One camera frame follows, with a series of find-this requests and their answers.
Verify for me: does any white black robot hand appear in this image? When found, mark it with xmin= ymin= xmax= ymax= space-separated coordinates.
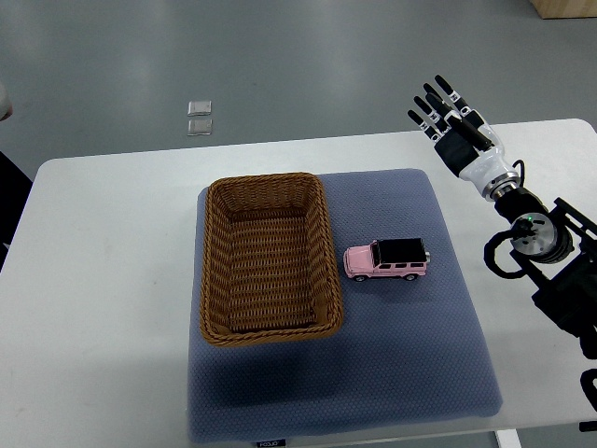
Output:
xmin=408 ymin=75 xmax=520 ymax=202

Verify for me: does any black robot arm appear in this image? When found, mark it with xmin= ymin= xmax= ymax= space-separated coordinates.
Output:
xmin=408 ymin=76 xmax=596 ymax=360

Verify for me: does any pink toy car black roof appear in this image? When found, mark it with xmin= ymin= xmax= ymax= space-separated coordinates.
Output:
xmin=343 ymin=238 xmax=430 ymax=282

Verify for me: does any brown wicker basket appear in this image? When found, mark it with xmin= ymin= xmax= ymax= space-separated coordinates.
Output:
xmin=199 ymin=173 xmax=343 ymax=347

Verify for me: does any wooden box corner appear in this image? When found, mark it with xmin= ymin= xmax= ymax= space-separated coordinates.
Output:
xmin=531 ymin=0 xmax=597 ymax=20

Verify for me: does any blue-grey padded mat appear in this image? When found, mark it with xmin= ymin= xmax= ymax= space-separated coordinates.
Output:
xmin=187 ymin=169 xmax=502 ymax=443

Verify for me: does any upper metal floor plate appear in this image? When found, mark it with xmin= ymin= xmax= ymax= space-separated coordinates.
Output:
xmin=187 ymin=100 xmax=212 ymax=117

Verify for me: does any dark object at left edge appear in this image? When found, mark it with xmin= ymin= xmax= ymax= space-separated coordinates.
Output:
xmin=0 ymin=153 xmax=33 ymax=266

